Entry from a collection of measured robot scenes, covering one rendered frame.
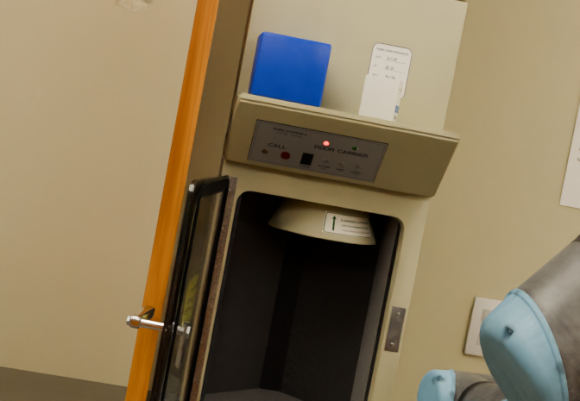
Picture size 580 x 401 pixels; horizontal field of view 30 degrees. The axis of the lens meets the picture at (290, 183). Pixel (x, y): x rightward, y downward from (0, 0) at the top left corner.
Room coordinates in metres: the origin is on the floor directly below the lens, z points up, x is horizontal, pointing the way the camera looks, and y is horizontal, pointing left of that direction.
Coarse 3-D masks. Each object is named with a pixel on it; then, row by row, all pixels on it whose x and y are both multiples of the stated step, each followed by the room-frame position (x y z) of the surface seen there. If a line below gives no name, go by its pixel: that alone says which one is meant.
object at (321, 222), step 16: (288, 208) 1.69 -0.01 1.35; (304, 208) 1.67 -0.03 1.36; (320, 208) 1.67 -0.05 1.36; (336, 208) 1.67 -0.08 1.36; (272, 224) 1.70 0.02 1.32; (288, 224) 1.67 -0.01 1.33; (304, 224) 1.66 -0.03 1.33; (320, 224) 1.66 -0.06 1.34; (336, 224) 1.66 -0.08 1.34; (352, 224) 1.67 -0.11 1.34; (368, 224) 1.70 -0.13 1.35; (336, 240) 1.65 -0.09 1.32; (352, 240) 1.66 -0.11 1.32; (368, 240) 1.69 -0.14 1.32
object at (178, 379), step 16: (192, 192) 1.30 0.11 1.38; (208, 208) 1.45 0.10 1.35; (208, 224) 1.47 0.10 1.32; (208, 240) 1.50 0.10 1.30; (176, 256) 1.30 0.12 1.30; (192, 256) 1.38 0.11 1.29; (208, 256) 1.53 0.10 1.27; (176, 272) 1.30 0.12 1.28; (192, 272) 1.41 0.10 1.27; (208, 272) 1.57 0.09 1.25; (176, 288) 1.30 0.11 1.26; (192, 288) 1.44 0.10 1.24; (192, 304) 1.47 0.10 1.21; (192, 320) 1.50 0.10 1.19; (176, 336) 1.37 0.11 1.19; (192, 336) 1.53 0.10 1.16; (160, 352) 1.30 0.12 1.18; (176, 352) 1.39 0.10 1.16; (192, 352) 1.56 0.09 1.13; (160, 368) 1.30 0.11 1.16; (176, 368) 1.42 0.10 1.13; (176, 384) 1.45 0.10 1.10; (160, 400) 1.33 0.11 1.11; (176, 400) 1.48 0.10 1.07
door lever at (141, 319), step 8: (136, 312) 1.36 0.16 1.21; (144, 312) 1.37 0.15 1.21; (152, 312) 1.41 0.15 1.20; (128, 320) 1.34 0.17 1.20; (136, 320) 1.34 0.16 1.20; (144, 320) 1.34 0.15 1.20; (152, 320) 1.34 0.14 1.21; (136, 328) 1.34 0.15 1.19; (144, 328) 1.34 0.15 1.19; (152, 328) 1.34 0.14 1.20; (160, 328) 1.34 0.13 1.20
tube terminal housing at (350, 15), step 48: (288, 0) 1.62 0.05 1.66; (336, 0) 1.63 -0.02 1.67; (384, 0) 1.64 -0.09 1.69; (432, 0) 1.65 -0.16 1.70; (336, 48) 1.63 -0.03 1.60; (432, 48) 1.65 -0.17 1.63; (336, 96) 1.63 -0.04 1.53; (432, 96) 1.65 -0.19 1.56; (240, 192) 1.62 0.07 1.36; (288, 192) 1.63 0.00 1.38; (336, 192) 1.64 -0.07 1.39; (384, 192) 1.64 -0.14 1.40; (384, 336) 1.65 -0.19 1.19; (384, 384) 1.65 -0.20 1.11
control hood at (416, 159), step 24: (240, 96) 1.51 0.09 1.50; (240, 120) 1.53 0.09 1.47; (264, 120) 1.53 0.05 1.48; (288, 120) 1.53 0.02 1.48; (312, 120) 1.52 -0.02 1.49; (336, 120) 1.52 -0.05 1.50; (360, 120) 1.52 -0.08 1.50; (384, 120) 1.53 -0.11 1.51; (240, 144) 1.57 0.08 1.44; (408, 144) 1.55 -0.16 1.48; (432, 144) 1.54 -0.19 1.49; (456, 144) 1.54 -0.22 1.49; (288, 168) 1.60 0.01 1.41; (384, 168) 1.59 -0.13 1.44; (408, 168) 1.58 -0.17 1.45; (432, 168) 1.58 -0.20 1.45; (408, 192) 1.62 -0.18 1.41; (432, 192) 1.62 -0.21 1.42
